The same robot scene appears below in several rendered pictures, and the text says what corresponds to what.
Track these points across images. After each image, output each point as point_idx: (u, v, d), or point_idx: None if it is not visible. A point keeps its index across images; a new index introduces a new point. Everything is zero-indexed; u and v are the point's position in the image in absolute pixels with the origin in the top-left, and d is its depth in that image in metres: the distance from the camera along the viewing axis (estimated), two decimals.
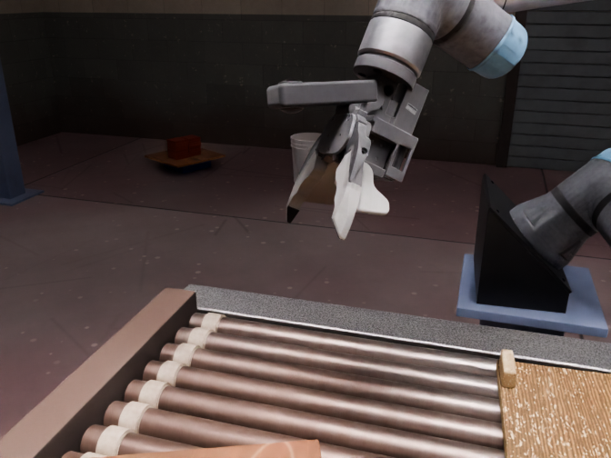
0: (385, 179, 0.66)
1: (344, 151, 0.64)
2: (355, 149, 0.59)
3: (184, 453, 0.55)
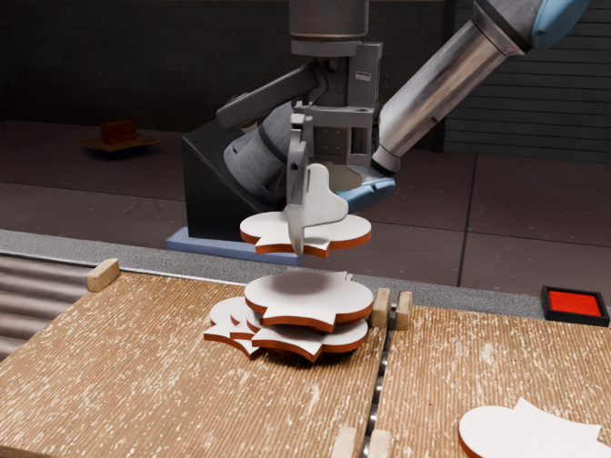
0: (362, 162, 0.59)
1: None
2: (287, 166, 0.57)
3: None
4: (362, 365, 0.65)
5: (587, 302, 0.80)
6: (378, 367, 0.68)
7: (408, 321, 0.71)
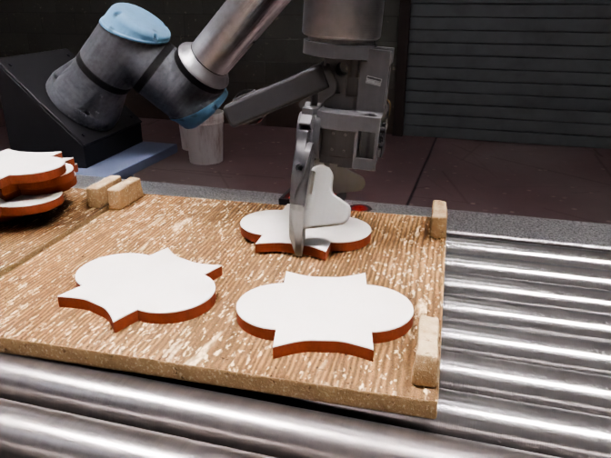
0: (366, 166, 0.59)
1: None
2: (293, 166, 0.56)
3: None
4: (48, 232, 0.66)
5: None
6: None
7: (119, 199, 0.72)
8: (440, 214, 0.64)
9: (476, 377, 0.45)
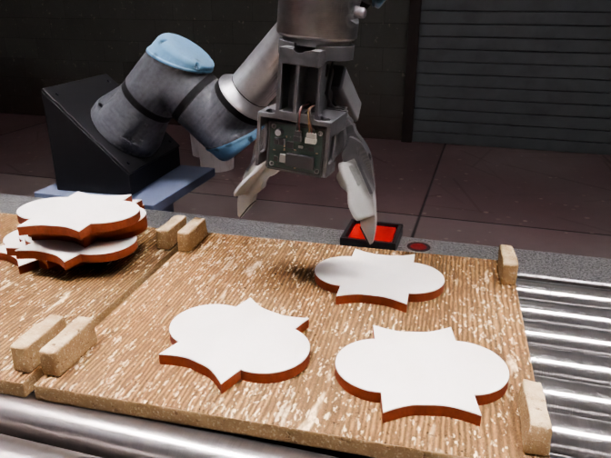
0: (276, 167, 0.56)
1: None
2: (263, 137, 0.63)
3: None
4: (125, 277, 0.68)
5: (385, 232, 0.82)
6: None
7: (189, 242, 0.73)
8: (511, 262, 0.65)
9: (575, 439, 0.46)
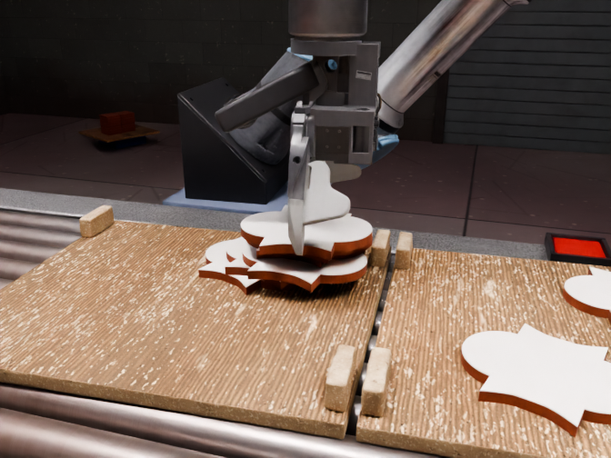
0: (363, 161, 0.59)
1: None
2: (289, 161, 0.56)
3: None
4: (362, 299, 0.63)
5: (592, 246, 0.78)
6: (378, 304, 0.67)
7: (409, 259, 0.69)
8: None
9: None
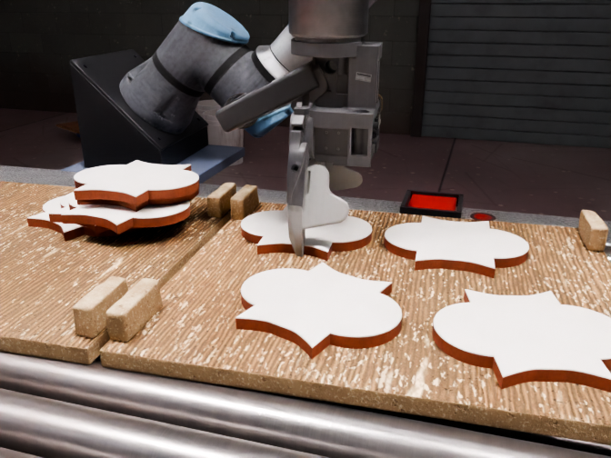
0: (362, 163, 0.59)
1: None
2: (288, 167, 0.56)
3: None
4: (180, 243, 0.62)
5: (446, 202, 0.77)
6: None
7: (244, 209, 0.68)
8: (600, 225, 0.60)
9: None
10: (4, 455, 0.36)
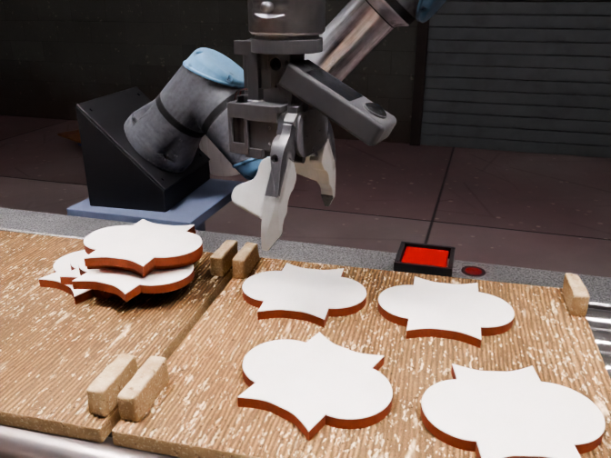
0: None
1: None
2: (332, 135, 0.66)
3: None
4: (185, 307, 0.66)
5: (438, 255, 0.81)
6: None
7: (245, 269, 0.72)
8: (582, 293, 0.63)
9: None
10: None
